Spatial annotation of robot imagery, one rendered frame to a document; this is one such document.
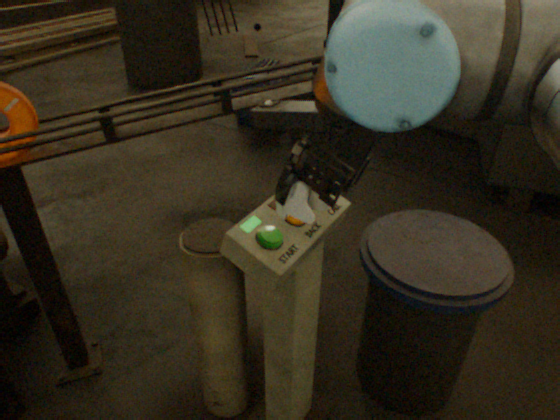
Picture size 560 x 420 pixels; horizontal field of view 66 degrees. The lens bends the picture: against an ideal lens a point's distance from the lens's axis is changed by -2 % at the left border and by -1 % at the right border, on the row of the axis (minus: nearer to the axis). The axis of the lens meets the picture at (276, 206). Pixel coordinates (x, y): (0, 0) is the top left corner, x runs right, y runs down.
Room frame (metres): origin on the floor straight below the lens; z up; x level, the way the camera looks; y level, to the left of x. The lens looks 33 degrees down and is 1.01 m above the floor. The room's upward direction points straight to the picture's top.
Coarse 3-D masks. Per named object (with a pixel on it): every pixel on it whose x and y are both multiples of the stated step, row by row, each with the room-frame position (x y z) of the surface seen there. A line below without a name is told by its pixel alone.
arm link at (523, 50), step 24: (528, 0) 0.31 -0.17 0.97; (552, 0) 0.31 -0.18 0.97; (528, 24) 0.29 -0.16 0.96; (552, 24) 0.29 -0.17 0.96; (504, 48) 0.29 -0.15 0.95; (528, 48) 0.28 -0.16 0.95; (552, 48) 0.28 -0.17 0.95; (504, 72) 0.28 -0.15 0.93; (528, 72) 0.28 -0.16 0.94; (552, 72) 0.25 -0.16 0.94; (504, 96) 0.28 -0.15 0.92; (528, 96) 0.27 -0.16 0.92; (552, 96) 0.24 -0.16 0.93; (480, 120) 0.30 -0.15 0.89; (504, 120) 0.29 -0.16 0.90; (528, 120) 0.27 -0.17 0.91; (552, 120) 0.23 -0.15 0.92; (552, 144) 0.22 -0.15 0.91
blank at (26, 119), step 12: (0, 84) 0.77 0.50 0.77; (0, 96) 0.76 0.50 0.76; (12, 96) 0.77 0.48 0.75; (24, 96) 0.79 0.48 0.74; (0, 108) 0.76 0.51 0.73; (12, 108) 0.77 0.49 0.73; (24, 108) 0.77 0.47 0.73; (12, 120) 0.76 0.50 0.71; (24, 120) 0.77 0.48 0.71; (36, 120) 0.78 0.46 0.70; (12, 132) 0.76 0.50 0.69; (0, 144) 0.75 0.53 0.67; (12, 144) 0.76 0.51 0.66; (0, 156) 0.75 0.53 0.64; (12, 156) 0.76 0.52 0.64
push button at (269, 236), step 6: (264, 228) 0.55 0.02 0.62; (270, 228) 0.55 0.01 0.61; (258, 234) 0.54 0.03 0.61; (264, 234) 0.54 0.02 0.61; (270, 234) 0.54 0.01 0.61; (276, 234) 0.54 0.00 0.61; (264, 240) 0.53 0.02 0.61; (270, 240) 0.53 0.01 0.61; (276, 240) 0.53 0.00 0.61; (270, 246) 0.52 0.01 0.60; (276, 246) 0.52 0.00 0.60
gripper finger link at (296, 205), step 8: (296, 184) 0.49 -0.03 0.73; (304, 184) 0.49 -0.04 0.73; (296, 192) 0.49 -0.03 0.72; (304, 192) 0.48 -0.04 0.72; (288, 200) 0.50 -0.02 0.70; (296, 200) 0.49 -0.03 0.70; (304, 200) 0.49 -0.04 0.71; (280, 208) 0.50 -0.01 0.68; (288, 208) 0.50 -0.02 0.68; (296, 208) 0.49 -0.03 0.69; (304, 208) 0.49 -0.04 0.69; (280, 216) 0.51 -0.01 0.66; (296, 216) 0.49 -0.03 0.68; (304, 216) 0.49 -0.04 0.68; (312, 216) 0.48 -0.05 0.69
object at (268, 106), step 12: (264, 108) 0.53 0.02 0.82; (276, 108) 0.52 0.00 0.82; (288, 108) 0.51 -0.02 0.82; (300, 108) 0.51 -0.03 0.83; (312, 108) 0.50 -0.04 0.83; (252, 120) 0.53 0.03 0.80; (264, 120) 0.52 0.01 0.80; (276, 120) 0.51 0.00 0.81; (288, 120) 0.50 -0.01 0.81; (300, 120) 0.49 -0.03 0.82; (312, 120) 0.48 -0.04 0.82; (324, 120) 0.48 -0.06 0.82
